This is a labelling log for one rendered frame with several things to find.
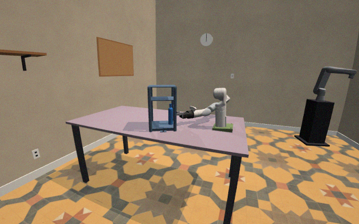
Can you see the blue shelving unit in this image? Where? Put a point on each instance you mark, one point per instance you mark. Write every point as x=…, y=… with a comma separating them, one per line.
x=162, y=126

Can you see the blue bottle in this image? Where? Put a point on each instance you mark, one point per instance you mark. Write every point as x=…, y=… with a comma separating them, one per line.
x=170, y=114

